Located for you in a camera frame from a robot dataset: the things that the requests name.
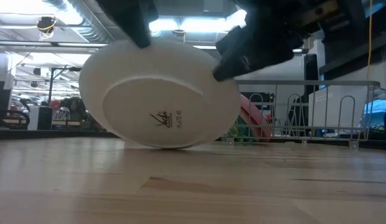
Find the black curved chair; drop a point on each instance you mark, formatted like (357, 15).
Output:
(12, 113)

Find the white box with red label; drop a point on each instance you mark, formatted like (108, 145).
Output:
(332, 109)

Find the long ceiling light strip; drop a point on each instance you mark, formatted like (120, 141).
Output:
(80, 44)

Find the black pipe stand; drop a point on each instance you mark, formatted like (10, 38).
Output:
(51, 87)

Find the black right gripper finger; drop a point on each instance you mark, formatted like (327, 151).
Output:
(233, 59)

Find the white and black cabinet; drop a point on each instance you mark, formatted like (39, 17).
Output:
(35, 118)

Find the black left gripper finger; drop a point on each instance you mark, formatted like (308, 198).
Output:
(141, 34)

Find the white plate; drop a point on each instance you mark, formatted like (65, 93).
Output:
(149, 102)

